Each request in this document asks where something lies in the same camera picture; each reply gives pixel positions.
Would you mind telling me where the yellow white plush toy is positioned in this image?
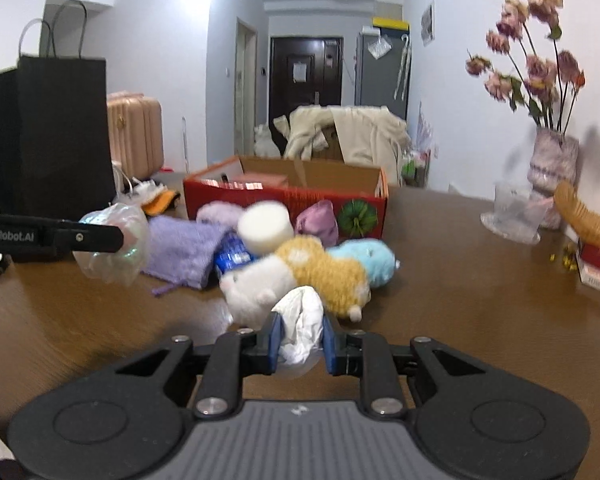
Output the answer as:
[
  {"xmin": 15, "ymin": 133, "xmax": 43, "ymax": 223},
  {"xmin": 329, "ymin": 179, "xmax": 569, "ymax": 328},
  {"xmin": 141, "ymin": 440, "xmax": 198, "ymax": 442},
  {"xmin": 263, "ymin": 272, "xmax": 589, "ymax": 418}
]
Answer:
[{"xmin": 220, "ymin": 235, "xmax": 370, "ymax": 330}]

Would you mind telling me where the blue tissue packet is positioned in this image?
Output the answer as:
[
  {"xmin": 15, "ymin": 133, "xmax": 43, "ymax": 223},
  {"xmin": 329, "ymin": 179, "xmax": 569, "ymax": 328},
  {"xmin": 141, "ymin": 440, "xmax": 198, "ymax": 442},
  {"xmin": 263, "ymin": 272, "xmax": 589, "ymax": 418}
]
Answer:
[{"xmin": 213, "ymin": 232, "xmax": 256, "ymax": 278}]

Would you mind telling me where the light blue plush toy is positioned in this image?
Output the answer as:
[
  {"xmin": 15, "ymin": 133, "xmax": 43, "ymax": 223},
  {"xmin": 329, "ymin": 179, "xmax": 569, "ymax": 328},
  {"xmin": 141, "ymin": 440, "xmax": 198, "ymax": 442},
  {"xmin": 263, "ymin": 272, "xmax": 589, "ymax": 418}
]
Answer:
[{"xmin": 327, "ymin": 238, "xmax": 401, "ymax": 289}]

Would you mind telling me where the white round foam sponge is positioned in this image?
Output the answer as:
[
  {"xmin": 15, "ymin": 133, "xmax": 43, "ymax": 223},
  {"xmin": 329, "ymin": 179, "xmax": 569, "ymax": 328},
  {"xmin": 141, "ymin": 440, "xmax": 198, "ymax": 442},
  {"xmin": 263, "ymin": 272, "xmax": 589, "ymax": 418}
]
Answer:
[{"xmin": 236, "ymin": 200, "xmax": 294, "ymax": 256}]

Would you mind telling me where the iridescent plastic bag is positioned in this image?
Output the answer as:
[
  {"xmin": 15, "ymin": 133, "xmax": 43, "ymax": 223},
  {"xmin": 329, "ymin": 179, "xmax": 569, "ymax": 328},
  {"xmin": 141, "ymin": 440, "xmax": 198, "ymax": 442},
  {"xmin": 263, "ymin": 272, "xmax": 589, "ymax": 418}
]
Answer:
[{"xmin": 73, "ymin": 203, "xmax": 149, "ymax": 286}]

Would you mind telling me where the purple satin scrunchie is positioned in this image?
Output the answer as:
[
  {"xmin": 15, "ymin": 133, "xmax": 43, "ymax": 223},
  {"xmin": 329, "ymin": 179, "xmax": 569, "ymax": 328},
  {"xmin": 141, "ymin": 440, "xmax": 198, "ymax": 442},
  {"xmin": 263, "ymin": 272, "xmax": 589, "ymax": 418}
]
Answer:
[{"xmin": 294, "ymin": 200, "xmax": 339, "ymax": 248}]

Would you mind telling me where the purple knitted towel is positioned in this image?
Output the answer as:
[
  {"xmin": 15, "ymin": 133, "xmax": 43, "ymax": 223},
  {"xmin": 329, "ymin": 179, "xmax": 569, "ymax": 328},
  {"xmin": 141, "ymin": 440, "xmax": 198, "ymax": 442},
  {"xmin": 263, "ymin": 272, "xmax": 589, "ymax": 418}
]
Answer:
[{"xmin": 143, "ymin": 216, "xmax": 230, "ymax": 297}]

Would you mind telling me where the light purple plush toy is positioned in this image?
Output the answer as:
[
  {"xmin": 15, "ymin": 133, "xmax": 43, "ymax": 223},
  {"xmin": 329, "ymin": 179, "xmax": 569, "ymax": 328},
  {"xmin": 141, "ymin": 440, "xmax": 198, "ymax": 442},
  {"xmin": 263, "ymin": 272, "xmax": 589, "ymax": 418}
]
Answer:
[{"xmin": 196, "ymin": 200, "xmax": 245, "ymax": 229}]

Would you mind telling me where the black paper shopping bag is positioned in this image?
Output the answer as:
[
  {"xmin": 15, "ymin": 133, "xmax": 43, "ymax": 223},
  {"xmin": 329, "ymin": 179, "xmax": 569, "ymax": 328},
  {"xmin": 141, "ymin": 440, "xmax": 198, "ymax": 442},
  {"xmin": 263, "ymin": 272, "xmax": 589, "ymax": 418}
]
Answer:
[{"xmin": 0, "ymin": 0, "xmax": 118, "ymax": 221}]

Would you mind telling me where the green pleated round object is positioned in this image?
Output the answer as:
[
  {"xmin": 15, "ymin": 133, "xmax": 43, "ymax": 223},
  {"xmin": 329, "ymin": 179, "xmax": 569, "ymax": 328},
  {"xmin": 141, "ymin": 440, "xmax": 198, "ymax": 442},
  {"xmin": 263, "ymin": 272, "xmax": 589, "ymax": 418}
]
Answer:
[{"xmin": 337, "ymin": 200, "xmax": 378, "ymax": 238}]

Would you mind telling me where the red cardboard box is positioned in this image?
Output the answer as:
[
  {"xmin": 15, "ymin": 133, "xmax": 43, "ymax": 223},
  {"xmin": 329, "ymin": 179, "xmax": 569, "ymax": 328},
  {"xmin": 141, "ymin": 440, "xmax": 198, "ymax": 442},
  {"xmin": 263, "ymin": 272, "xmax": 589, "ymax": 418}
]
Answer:
[{"xmin": 183, "ymin": 156, "xmax": 389, "ymax": 238}]

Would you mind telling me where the pink suitcase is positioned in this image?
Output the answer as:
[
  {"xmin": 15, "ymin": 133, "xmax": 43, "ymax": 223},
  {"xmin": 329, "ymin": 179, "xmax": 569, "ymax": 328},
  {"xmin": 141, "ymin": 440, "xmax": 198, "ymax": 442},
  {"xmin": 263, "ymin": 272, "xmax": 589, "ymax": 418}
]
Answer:
[{"xmin": 107, "ymin": 92, "xmax": 164, "ymax": 180}]

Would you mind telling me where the white dog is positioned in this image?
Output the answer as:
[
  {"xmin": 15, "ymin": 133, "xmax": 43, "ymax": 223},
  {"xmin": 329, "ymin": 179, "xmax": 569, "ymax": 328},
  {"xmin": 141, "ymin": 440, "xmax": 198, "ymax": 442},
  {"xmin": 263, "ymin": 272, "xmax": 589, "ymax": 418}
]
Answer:
[{"xmin": 253, "ymin": 124, "xmax": 282, "ymax": 159}]

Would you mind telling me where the beige coat on chair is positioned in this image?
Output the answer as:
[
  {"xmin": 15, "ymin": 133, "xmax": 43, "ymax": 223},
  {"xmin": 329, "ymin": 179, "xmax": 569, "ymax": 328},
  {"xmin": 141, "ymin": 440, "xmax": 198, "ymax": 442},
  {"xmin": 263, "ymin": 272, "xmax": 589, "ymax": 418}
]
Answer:
[{"xmin": 273, "ymin": 105, "xmax": 411, "ymax": 186}]

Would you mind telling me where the clear plastic cup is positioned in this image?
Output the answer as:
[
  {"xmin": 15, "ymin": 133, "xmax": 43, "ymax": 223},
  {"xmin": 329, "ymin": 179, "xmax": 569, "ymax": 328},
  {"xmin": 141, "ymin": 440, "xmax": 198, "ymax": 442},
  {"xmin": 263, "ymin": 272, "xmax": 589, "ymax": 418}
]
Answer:
[{"xmin": 480, "ymin": 182, "xmax": 554, "ymax": 245}]

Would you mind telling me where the dark brown entrance door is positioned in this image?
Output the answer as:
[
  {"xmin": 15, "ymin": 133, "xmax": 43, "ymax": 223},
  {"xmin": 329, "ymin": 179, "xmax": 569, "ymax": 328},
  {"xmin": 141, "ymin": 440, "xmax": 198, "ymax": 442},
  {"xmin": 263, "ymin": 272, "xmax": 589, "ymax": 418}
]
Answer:
[{"xmin": 268, "ymin": 36, "xmax": 345, "ymax": 130}]

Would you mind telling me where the grey refrigerator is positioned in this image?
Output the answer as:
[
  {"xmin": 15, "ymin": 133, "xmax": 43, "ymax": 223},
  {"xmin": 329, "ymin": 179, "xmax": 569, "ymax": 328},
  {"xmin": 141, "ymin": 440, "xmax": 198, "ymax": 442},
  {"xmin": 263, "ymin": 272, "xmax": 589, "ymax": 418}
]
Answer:
[{"xmin": 354, "ymin": 30, "xmax": 412, "ymax": 119}]

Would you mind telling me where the pink glass vase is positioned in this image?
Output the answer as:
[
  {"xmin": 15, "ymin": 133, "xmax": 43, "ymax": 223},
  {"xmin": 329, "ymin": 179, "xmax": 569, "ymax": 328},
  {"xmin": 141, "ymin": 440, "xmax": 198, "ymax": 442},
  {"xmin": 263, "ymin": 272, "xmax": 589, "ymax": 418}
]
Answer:
[{"xmin": 527, "ymin": 127, "xmax": 579, "ymax": 202}]

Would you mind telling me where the yellow box on refrigerator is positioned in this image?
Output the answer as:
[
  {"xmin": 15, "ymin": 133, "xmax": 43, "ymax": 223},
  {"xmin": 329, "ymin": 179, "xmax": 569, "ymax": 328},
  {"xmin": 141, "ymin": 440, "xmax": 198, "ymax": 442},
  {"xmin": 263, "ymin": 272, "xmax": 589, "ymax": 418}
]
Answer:
[{"xmin": 372, "ymin": 16, "xmax": 411, "ymax": 32}]

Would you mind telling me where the dried pink rose bouquet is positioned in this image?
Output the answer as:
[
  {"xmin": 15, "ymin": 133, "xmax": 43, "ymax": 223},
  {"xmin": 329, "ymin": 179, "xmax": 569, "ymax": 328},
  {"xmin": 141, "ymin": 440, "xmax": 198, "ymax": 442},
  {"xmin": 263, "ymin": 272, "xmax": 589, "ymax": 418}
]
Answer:
[{"xmin": 465, "ymin": 0, "xmax": 586, "ymax": 136}]

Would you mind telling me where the wall picture frame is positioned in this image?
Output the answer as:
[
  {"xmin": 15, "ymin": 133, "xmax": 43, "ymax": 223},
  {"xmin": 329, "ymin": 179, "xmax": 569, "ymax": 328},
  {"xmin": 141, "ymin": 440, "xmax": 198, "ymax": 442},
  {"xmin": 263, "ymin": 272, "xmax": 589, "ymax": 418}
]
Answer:
[{"xmin": 420, "ymin": 1, "xmax": 434, "ymax": 46}]

